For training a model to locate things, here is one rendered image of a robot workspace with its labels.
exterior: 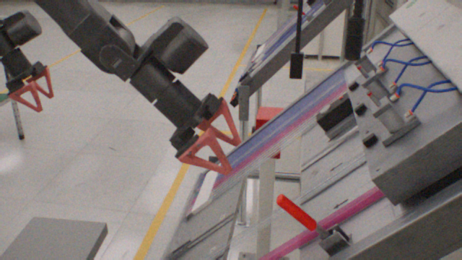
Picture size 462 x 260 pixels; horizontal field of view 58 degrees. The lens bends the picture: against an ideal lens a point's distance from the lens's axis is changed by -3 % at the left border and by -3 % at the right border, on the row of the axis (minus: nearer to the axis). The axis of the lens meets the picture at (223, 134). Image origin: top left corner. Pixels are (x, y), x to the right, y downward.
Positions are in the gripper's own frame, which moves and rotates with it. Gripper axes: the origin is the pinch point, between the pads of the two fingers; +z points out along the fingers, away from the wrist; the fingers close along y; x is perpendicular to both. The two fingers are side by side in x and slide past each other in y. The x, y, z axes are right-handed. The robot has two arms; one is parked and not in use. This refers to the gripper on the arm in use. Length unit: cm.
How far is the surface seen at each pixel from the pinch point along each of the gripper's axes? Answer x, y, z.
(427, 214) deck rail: -21.4, -20.4, 13.9
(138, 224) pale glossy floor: 123, 110, 25
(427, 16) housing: -35.8, 14.5, 7.4
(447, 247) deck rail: -20.5, -20.4, 18.9
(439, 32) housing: -35.0, 4.4, 7.4
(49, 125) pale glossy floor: 204, 217, -58
